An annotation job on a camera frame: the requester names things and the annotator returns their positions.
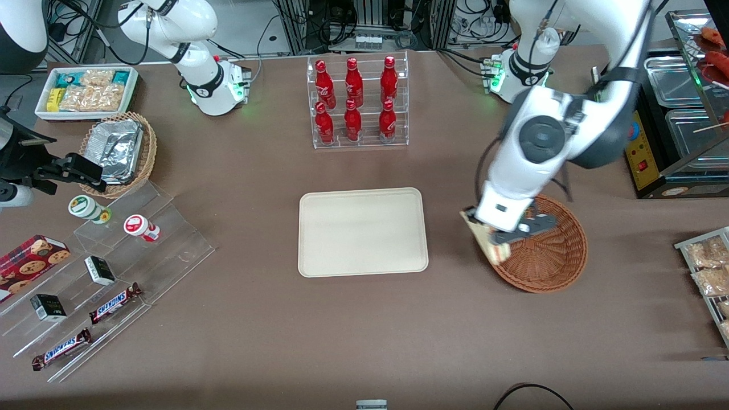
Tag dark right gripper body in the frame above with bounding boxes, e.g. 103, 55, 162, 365
0, 142, 35, 184

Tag brown wicker basket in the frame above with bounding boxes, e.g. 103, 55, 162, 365
478, 194, 588, 294

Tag light wicker basket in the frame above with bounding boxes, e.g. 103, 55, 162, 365
79, 112, 158, 199

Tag cream plastic serving tray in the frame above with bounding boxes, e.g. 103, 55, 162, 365
298, 187, 429, 278

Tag white snack display tray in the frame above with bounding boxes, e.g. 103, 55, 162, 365
675, 227, 729, 348

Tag green sunflower snack cup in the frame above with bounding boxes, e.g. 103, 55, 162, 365
68, 195, 112, 224

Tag silver foil packets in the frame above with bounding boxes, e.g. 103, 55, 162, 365
88, 118, 143, 186

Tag clear rice cracker bag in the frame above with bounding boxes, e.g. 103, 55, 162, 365
80, 69, 114, 87
60, 85, 126, 112

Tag red lidded snack cup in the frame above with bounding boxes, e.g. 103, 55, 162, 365
124, 214, 161, 243

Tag red tartan cookie box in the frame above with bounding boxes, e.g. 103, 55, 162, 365
0, 235, 71, 302

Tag white rectangular snack bin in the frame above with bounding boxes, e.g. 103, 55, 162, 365
34, 65, 140, 123

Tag small black carton box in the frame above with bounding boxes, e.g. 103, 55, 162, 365
30, 294, 67, 323
84, 256, 116, 286

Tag clear acrylic stepped display stand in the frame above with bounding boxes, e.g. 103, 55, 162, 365
0, 181, 216, 383

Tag hot food display warmer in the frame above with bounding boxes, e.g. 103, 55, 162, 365
624, 9, 729, 200

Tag Snickers chocolate bar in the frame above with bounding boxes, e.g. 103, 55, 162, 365
88, 282, 143, 325
31, 328, 93, 372

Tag red cola bottle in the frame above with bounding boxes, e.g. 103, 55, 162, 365
315, 101, 335, 146
315, 59, 337, 109
344, 99, 362, 143
345, 57, 364, 108
380, 55, 399, 105
379, 99, 397, 143

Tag clear acrylic bottle rack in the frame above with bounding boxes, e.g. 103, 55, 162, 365
306, 51, 409, 150

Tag stainless steel food pan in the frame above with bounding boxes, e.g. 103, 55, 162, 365
644, 56, 705, 109
665, 108, 729, 158

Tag black cable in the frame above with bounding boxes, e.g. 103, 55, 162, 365
493, 383, 576, 410

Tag aluminium frame rack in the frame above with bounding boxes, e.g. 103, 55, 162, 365
273, 0, 456, 55

